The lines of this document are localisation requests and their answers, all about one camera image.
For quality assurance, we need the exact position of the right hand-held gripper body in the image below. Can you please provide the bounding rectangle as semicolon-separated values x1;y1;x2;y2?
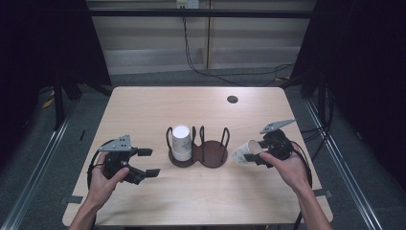
255;119;297;169

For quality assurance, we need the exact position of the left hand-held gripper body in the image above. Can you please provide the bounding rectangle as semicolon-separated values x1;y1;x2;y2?
98;133;148;186

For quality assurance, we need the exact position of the white floral paper cup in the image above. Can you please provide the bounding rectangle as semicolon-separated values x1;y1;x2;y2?
231;139;264;166

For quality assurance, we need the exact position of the stack of white paper cups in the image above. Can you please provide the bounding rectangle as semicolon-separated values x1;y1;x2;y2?
171;124;193;162

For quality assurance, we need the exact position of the brown and black cup holder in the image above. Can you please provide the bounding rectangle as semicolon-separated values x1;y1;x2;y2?
165;126;231;169

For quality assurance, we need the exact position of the person's right hand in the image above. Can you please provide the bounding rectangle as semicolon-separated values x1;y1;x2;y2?
259;149;312;194

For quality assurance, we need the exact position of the person's left hand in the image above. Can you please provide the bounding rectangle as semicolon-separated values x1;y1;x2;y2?
86;151;131;206

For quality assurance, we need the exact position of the grey tape strip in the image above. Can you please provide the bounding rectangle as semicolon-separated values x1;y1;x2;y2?
58;195;84;206
312;188;333;198

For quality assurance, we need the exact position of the dark curtain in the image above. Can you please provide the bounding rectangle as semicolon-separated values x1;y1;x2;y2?
285;0;406;193
0;0;113;164

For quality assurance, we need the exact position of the black horizontal bar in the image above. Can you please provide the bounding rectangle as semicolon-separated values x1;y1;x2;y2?
85;8;314;19

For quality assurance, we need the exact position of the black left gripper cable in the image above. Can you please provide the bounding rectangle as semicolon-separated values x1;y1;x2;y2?
86;139;114;190

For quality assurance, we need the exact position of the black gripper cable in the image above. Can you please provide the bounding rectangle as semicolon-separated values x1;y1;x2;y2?
86;139;114;190
288;140;314;230

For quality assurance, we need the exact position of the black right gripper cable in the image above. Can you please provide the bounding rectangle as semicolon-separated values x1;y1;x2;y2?
288;140;314;230

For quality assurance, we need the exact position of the metal floor rail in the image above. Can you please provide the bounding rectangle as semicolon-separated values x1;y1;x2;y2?
0;104;76;230
303;95;384;230

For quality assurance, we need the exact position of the black wall cable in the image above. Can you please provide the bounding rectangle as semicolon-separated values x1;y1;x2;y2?
181;15;295;88

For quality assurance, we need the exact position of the white wall socket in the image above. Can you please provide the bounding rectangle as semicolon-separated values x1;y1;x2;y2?
176;0;200;10

